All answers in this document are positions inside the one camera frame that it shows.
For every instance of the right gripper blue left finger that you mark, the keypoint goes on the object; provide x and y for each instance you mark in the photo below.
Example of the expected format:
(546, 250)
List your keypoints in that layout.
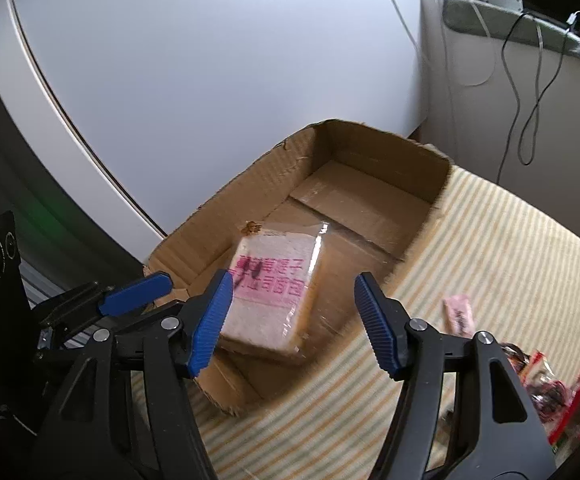
(89, 427)

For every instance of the small pink candy packet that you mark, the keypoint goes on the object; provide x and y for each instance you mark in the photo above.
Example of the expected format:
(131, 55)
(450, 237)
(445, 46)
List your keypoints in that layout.
(458, 315)

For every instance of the white cabinet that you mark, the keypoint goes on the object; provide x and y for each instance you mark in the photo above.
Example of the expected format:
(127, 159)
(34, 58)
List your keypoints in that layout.
(142, 109)

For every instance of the pink packaged bread loaf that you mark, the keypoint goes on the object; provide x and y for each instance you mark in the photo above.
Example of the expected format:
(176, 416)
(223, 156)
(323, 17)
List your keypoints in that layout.
(275, 270)

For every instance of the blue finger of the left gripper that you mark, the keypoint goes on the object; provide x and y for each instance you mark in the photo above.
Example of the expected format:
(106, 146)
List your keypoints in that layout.
(137, 293)

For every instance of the striped yellow tablecloth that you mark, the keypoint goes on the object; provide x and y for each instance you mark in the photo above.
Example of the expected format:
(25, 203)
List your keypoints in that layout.
(480, 258)

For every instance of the brown cardboard box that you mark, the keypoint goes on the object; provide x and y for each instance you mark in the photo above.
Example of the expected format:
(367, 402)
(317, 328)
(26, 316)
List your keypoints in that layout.
(332, 201)

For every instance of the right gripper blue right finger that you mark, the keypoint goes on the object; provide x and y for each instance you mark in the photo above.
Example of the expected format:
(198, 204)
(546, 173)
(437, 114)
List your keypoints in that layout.
(496, 432)

